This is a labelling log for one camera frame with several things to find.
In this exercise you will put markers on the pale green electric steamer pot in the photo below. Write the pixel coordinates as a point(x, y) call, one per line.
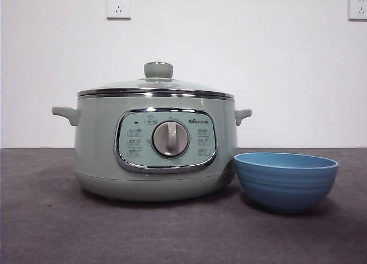
point(94, 137)

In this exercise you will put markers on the white wall socket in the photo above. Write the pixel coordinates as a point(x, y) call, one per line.
point(358, 7)
point(119, 6)

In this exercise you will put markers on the blue ribbed bowl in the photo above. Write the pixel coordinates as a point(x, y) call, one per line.
point(286, 186)

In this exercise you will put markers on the glass lid with green knob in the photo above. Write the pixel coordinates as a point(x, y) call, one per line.
point(158, 70)

